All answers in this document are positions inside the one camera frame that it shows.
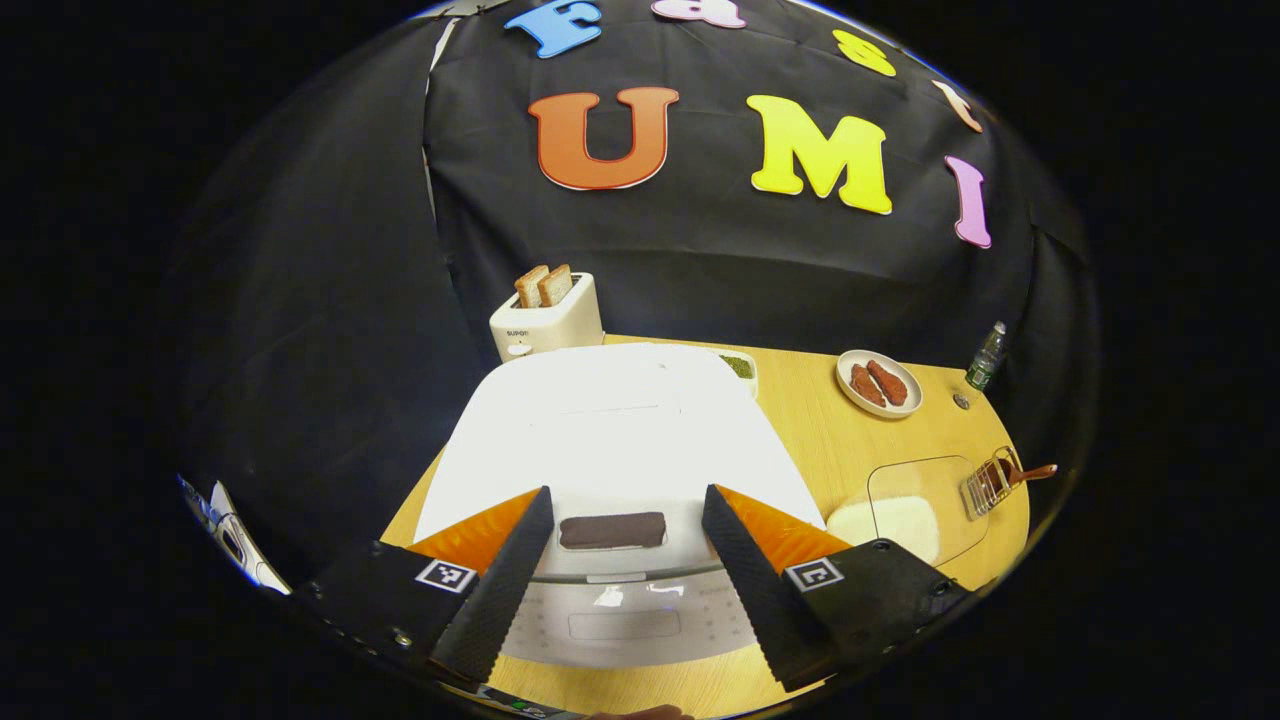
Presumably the small white condiment dish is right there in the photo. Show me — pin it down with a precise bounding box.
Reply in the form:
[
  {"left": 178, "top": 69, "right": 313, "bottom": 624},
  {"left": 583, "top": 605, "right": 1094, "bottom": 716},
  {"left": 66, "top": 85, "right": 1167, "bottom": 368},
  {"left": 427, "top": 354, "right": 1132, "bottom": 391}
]
[{"left": 715, "top": 350, "right": 760, "bottom": 400}]

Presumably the white round plate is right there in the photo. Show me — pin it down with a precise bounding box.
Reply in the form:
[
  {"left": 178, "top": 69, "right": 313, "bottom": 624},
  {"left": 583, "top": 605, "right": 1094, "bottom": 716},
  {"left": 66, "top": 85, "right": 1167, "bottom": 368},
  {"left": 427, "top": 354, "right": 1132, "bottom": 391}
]
[{"left": 836, "top": 349, "right": 924, "bottom": 419}]

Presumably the white rice cooker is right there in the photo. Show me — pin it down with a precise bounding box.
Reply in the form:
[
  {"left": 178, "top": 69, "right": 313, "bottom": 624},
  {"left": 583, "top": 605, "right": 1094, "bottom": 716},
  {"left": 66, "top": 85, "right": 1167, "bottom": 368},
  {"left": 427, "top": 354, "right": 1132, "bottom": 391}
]
[{"left": 413, "top": 342, "right": 827, "bottom": 669}]

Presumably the clear plastic water bottle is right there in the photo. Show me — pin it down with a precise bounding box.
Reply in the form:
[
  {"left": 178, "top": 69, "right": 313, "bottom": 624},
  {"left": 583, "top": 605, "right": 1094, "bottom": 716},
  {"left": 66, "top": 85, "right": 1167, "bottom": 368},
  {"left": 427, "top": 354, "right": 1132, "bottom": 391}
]
[{"left": 965, "top": 321, "right": 1009, "bottom": 393}]

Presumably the clear plastic tray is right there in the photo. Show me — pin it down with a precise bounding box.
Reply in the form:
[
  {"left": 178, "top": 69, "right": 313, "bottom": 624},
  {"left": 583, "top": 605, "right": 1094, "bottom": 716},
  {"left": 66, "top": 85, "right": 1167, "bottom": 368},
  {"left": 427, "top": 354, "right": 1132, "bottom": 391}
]
[{"left": 825, "top": 455, "right": 992, "bottom": 570}]

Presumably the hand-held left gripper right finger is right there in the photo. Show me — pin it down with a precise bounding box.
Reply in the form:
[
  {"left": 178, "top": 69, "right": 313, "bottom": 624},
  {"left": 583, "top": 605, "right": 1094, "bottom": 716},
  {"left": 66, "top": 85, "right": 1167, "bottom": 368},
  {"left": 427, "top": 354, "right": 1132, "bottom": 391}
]
[{"left": 700, "top": 484, "right": 976, "bottom": 694}]

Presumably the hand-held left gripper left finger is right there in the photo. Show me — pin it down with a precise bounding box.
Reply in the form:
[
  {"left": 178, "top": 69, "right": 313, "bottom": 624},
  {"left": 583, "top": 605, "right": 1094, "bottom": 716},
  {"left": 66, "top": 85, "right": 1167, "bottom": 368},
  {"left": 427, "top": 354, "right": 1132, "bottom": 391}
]
[{"left": 300, "top": 486, "right": 556, "bottom": 687}]

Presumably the wire chopstick holder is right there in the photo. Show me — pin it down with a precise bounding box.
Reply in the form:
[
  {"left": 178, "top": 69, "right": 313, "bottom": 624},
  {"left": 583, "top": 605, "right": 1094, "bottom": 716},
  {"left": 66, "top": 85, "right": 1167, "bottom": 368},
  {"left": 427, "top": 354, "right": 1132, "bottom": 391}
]
[{"left": 960, "top": 446, "right": 1024, "bottom": 520}]

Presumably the black backdrop cloth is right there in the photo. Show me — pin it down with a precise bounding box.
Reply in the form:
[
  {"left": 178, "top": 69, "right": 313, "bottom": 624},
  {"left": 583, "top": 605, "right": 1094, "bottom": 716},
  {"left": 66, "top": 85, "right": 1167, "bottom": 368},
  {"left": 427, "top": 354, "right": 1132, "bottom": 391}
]
[{"left": 170, "top": 0, "right": 1101, "bottom": 593}]

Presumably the brown wooden spoon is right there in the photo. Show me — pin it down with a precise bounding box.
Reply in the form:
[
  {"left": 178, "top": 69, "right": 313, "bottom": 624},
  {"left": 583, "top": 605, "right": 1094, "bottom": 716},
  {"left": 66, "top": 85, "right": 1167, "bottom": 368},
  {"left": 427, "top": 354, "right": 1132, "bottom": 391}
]
[{"left": 985, "top": 460, "right": 1059, "bottom": 492}]

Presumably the white toaster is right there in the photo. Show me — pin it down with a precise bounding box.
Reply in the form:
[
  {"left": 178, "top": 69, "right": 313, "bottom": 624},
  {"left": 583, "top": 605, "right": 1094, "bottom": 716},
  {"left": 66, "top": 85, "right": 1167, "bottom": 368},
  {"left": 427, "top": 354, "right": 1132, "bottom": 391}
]
[{"left": 489, "top": 272, "right": 606, "bottom": 364}]

